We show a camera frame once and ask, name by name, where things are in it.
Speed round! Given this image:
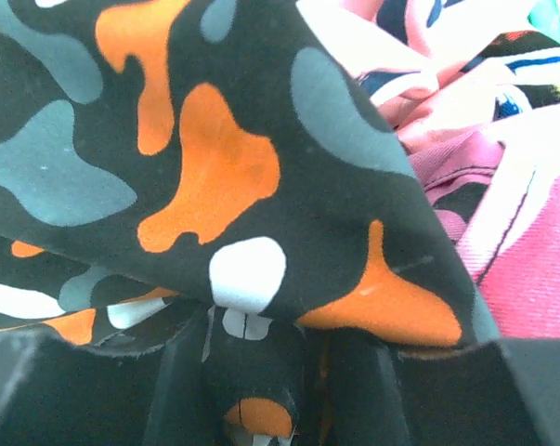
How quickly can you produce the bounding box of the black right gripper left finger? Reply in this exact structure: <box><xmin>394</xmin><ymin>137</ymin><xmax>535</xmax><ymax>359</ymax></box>
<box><xmin>0</xmin><ymin>304</ymin><xmax>215</xmax><ymax>445</ymax></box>

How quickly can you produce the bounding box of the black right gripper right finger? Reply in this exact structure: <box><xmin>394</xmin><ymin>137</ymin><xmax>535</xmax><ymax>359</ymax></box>
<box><xmin>302</xmin><ymin>330</ymin><xmax>560</xmax><ymax>445</ymax></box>

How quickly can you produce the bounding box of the black orange camouflage cloth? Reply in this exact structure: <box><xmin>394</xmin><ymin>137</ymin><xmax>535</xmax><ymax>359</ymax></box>
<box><xmin>0</xmin><ymin>1</ymin><xmax>497</xmax><ymax>443</ymax></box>

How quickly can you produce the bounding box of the magenta pink camouflage cloth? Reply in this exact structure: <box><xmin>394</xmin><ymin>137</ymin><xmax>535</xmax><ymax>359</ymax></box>
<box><xmin>410</xmin><ymin>130</ymin><xmax>560</xmax><ymax>341</ymax></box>

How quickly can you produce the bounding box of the light pink patterned cloth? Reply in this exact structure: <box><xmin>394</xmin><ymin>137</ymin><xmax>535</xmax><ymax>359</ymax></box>
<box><xmin>296</xmin><ymin>1</ymin><xmax>560</xmax><ymax>153</ymax></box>

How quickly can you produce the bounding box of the green white patterned cloth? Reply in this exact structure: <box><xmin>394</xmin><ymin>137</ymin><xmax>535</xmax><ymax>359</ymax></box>
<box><xmin>528</xmin><ymin>0</ymin><xmax>560</xmax><ymax>44</ymax></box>

